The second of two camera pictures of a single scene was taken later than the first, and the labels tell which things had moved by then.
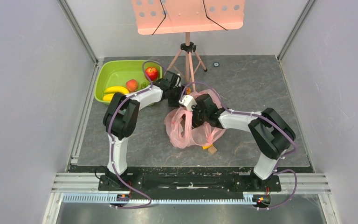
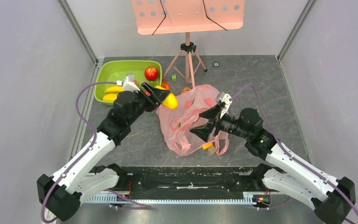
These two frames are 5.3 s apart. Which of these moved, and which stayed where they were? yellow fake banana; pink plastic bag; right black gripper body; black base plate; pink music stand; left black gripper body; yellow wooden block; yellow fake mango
Moved: right black gripper body; pink plastic bag; left black gripper body
Stayed: yellow wooden block; pink music stand; yellow fake mango; yellow fake banana; black base plate
